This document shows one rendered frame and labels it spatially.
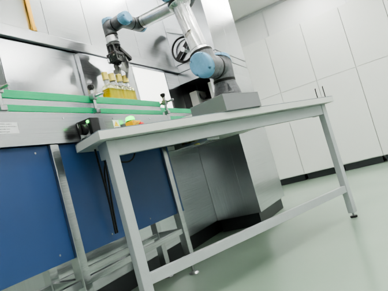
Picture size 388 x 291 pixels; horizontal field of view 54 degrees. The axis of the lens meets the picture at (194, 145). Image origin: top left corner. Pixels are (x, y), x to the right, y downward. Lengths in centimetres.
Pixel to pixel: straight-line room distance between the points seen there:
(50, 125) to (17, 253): 47
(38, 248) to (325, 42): 486
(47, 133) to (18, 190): 25
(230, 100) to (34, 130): 87
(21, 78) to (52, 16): 48
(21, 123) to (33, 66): 63
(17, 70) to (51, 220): 79
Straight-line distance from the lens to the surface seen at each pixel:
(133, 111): 197
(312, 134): 558
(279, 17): 634
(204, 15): 315
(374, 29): 561
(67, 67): 218
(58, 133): 153
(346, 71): 555
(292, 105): 216
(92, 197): 160
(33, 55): 205
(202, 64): 181
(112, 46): 228
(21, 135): 143
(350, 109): 551
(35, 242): 140
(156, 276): 150
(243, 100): 186
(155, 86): 276
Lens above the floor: 51
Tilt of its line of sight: 4 degrees up
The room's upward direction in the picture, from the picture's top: 15 degrees counter-clockwise
